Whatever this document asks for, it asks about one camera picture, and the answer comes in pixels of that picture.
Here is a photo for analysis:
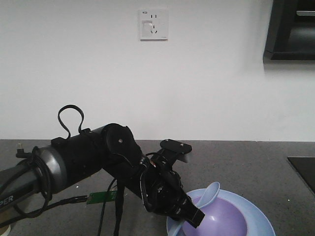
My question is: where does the green circuit board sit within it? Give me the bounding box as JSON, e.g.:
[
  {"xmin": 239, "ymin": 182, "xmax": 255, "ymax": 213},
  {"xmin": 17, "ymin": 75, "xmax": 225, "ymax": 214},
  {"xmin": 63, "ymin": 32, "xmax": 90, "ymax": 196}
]
[{"xmin": 87, "ymin": 190, "xmax": 117, "ymax": 205}]

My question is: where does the paper cup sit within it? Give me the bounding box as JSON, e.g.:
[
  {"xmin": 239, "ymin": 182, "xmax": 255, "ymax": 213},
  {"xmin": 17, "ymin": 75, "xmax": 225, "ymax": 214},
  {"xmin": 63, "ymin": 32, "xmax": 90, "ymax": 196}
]
[{"xmin": 0, "ymin": 225, "xmax": 11, "ymax": 236}]

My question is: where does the purple plastic bowl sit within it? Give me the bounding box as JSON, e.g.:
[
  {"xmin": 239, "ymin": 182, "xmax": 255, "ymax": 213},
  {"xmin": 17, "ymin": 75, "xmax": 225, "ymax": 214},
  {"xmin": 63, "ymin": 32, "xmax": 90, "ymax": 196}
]
[{"xmin": 182, "ymin": 198, "xmax": 248, "ymax": 236}]

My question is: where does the light blue plastic plate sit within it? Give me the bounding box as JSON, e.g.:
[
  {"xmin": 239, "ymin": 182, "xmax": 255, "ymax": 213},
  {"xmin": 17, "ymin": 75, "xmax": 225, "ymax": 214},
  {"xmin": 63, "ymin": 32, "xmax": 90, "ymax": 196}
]
[{"xmin": 177, "ymin": 190, "xmax": 275, "ymax": 236}]

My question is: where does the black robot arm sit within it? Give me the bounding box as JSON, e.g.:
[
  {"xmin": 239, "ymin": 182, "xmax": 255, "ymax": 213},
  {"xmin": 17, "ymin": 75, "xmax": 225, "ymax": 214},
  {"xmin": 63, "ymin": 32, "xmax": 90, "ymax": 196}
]
[{"xmin": 0, "ymin": 123, "xmax": 204, "ymax": 227}]

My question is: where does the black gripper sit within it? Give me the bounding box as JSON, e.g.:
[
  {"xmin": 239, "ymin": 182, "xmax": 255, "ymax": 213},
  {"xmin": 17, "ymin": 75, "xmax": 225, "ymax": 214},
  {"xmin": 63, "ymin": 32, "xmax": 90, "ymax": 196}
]
[{"xmin": 139, "ymin": 161, "xmax": 205, "ymax": 228}]

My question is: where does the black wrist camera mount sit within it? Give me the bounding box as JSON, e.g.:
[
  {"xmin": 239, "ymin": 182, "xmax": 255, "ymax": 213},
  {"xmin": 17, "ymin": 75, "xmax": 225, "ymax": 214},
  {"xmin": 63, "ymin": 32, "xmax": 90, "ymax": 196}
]
[{"xmin": 146, "ymin": 139, "xmax": 192, "ymax": 167}]

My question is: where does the black glass cooktop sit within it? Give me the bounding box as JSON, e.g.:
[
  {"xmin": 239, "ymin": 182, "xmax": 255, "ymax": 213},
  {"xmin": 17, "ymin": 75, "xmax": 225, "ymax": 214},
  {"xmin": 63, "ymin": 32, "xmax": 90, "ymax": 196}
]
[{"xmin": 287, "ymin": 156, "xmax": 315, "ymax": 193}]

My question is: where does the light blue plastic spoon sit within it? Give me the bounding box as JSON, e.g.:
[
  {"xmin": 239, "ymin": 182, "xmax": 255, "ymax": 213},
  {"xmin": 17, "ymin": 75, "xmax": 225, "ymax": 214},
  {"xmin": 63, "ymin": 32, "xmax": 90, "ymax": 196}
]
[{"xmin": 168, "ymin": 181, "xmax": 220, "ymax": 236}]

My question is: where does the black cable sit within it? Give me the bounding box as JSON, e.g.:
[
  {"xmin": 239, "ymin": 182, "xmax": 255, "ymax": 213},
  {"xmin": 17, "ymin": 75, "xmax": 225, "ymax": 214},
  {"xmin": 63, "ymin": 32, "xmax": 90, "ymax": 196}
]
[{"xmin": 0, "ymin": 105, "xmax": 158, "ymax": 236}]

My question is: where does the white wall socket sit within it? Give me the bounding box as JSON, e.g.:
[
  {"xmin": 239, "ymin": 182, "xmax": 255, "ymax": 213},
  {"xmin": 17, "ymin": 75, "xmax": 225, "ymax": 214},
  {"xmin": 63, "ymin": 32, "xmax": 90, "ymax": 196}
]
[{"xmin": 138, "ymin": 9, "xmax": 169, "ymax": 41}]

